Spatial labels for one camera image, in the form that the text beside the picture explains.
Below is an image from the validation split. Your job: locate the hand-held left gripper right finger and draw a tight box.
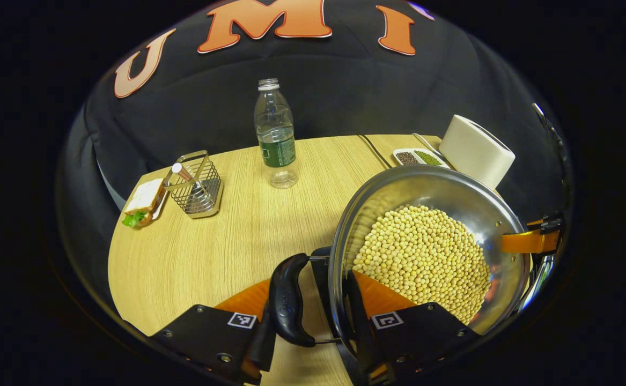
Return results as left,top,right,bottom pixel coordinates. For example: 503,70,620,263
345,270,481,385

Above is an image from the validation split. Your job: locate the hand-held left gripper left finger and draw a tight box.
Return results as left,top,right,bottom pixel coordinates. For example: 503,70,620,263
148,278,278,385

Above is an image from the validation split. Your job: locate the steel pot with black handles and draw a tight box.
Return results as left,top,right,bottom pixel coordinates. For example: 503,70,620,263
268,165,532,386

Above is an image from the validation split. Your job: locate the pile of soybeans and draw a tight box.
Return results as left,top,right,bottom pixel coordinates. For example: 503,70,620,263
351,204,491,325

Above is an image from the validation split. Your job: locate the white toaster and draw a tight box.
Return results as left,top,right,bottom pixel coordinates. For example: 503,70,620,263
439,114,516,191

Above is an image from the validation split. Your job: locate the white divided dish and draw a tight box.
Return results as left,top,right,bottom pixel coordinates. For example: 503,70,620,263
392,148,450,169

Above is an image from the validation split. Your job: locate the small white plate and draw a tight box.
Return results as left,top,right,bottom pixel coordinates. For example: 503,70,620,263
122,179,172,229

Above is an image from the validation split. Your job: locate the sandwich with lettuce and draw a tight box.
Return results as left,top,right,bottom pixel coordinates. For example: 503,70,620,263
121,178,166,228

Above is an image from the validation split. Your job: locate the white tipped utensil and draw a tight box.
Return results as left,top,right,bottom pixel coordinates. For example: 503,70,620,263
171,162,211,212

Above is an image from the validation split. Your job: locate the clear plastic water bottle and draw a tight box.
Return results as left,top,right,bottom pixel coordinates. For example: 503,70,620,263
254,78,299,189

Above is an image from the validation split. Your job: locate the metal wire basket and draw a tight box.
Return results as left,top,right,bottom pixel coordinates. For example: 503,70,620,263
163,150,223,219

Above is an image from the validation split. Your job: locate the black power cable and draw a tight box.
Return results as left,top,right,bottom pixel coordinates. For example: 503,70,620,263
357,134,394,170

